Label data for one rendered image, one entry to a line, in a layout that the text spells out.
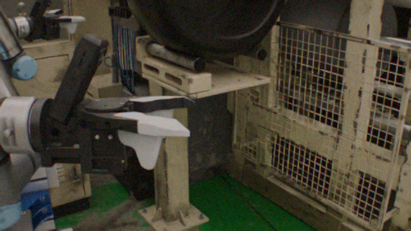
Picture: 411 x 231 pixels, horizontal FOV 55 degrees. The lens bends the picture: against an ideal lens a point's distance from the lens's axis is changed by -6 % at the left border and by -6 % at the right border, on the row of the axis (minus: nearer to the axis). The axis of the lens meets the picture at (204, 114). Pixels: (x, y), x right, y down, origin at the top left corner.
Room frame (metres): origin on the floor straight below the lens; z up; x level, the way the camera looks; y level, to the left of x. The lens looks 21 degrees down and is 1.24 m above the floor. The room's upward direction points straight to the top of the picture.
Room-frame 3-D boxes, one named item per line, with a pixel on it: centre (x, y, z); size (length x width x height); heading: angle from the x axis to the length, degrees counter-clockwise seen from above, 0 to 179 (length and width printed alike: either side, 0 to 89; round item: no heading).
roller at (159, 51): (1.49, 0.11, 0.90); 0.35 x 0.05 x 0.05; 35
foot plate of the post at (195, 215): (1.77, 0.16, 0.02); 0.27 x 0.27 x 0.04; 35
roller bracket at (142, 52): (1.72, 0.10, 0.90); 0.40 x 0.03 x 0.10; 125
